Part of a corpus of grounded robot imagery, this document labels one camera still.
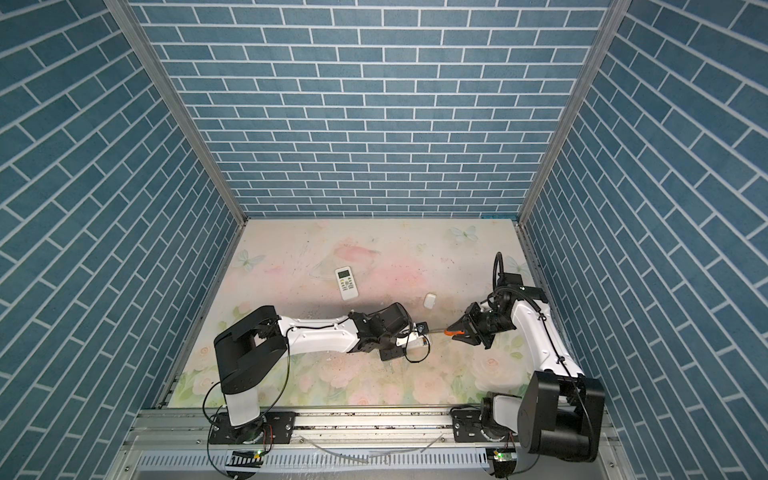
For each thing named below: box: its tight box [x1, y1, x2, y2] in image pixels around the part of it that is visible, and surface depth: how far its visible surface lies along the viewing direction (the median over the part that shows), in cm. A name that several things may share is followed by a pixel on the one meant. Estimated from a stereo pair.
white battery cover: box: [424, 294, 436, 309], surface depth 100 cm
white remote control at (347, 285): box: [335, 266, 359, 301], surface depth 101 cm
